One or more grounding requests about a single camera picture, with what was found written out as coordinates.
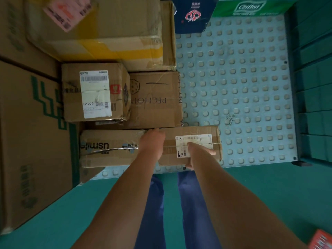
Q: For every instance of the person's left hand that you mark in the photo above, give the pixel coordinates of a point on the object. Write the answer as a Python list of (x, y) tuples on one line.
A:
[(151, 143)]

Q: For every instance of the person's right hand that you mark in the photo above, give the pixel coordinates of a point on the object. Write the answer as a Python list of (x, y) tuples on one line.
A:
[(197, 155)]

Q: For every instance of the person's right fingers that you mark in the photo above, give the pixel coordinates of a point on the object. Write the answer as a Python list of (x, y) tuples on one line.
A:
[(208, 152)]

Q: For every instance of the person's left fingers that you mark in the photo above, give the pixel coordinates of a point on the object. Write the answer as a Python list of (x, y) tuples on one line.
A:
[(155, 130)]

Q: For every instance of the cardboard box with white label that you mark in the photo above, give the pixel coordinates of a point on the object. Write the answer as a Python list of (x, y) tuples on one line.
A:
[(199, 134)]

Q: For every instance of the person's right forearm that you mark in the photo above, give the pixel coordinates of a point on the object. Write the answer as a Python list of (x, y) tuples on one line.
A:
[(233, 204)]

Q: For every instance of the person's left forearm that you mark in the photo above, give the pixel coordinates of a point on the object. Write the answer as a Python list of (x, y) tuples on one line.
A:
[(122, 202)]

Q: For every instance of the cardboard box with hexagon print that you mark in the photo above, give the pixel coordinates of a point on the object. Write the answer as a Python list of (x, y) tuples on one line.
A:
[(155, 101)]

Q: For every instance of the long cardboard box black print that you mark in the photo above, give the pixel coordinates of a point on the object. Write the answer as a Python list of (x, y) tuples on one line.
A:
[(109, 147)]

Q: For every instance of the person's right leg blue trousers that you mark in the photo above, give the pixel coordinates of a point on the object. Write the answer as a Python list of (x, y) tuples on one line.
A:
[(197, 212)]

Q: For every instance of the person's leg blue trousers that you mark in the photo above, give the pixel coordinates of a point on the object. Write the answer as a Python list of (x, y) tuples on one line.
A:
[(197, 212), (151, 217)]

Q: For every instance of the small taped box white label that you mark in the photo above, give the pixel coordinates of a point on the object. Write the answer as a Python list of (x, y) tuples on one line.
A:
[(96, 93)]

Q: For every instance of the light blue studded cart platform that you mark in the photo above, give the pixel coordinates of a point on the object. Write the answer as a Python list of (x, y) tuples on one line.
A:
[(238, 88)]

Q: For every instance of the person's left leg blue trousers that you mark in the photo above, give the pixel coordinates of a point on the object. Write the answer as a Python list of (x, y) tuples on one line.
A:
[(151, 217)]

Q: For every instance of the tall plain cardboard box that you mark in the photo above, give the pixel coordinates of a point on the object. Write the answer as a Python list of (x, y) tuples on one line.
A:
[(168, 36)]

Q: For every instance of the large box with yellow tape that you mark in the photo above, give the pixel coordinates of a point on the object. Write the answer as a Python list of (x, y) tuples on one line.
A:
[(116, 25)]

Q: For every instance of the dark blue box red print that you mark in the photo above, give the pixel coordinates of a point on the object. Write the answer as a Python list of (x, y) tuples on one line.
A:
[(192, 15)]

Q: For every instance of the large cardboard box green print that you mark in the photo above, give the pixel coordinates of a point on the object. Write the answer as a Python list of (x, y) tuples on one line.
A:
[(33, 142)]

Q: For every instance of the dark green ribbed crate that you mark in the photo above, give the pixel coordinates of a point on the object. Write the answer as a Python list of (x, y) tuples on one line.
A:
[(313, 82)]

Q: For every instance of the red printed packet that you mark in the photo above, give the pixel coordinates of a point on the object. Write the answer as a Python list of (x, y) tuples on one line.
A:
[(321, 241)]

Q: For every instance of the green box with white print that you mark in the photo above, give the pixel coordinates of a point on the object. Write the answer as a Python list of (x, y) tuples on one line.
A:
[(251, 7)]

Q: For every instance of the large brown cardboard box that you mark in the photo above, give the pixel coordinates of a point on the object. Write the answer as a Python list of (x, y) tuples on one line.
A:
[(15, 36)]

